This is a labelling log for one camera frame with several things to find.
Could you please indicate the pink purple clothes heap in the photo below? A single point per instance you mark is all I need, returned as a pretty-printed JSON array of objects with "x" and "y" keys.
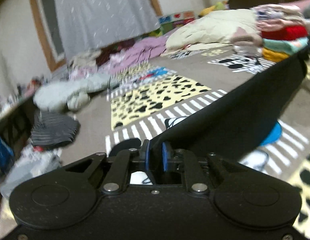
[{"x": 145, "y": 50}]

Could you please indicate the blue bag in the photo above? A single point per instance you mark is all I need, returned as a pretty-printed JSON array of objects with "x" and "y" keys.
[{"x": 2, "y": 152}]

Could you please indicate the dark maroon cloth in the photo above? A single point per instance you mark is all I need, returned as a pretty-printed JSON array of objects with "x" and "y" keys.
[{"x": 110, "y": 52}]

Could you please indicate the colourful foam play mat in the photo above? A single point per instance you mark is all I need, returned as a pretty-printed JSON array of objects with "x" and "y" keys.
[{"x": 175, "y": 17}]

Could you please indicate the black white striped garment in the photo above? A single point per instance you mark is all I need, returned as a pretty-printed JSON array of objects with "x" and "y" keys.
[{"x": 52, "y": 130}]

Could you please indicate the yellow green plush toy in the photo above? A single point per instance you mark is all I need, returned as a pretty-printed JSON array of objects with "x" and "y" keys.
[{"x": 212, "y": 8}]

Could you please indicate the dark cluttered desk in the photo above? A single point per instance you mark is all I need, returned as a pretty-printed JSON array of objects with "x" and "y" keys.
[{"x": 17, "y": 120}]

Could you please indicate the grey star-print curtain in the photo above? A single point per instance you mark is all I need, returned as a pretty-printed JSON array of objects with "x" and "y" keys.
[{"x": 102, "y": 12}]

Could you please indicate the wooden window frame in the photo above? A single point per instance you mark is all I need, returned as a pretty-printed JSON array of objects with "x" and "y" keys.
[{"x": 49, "y": 60}]

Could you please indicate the cartoon mouse printed blanket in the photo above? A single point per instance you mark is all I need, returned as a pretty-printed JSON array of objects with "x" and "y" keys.
[{"x": 95, "y": 120}]

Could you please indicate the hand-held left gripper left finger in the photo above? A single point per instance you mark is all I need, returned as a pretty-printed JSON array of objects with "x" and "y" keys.
[{"x": 146, "y": 155}]

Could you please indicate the beige crumpled garment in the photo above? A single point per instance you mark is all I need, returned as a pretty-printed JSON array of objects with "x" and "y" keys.
[{"x": 85, "y": 58}]

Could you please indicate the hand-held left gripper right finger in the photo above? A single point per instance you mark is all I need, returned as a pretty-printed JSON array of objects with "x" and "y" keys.
[{"x": 166, "y": 156}]

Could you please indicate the cream quilt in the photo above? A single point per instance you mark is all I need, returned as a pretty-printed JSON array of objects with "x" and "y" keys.
[{"x": 215, "y": 27}]

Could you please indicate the grey-green padded jacket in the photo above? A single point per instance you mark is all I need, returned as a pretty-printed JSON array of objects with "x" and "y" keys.
[{"x": 59, "y": 95}]

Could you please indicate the grey folded cloth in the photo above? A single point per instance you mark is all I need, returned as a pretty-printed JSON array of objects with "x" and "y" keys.
[{"x": 32, "y": 170}]

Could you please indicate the stack of folded clothes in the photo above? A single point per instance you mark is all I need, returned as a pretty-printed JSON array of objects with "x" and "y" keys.
[{"x": 282, "y": 33}]

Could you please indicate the floral print cloth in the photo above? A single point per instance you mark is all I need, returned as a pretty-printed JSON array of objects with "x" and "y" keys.
[{"x": 85, "y": 72}]

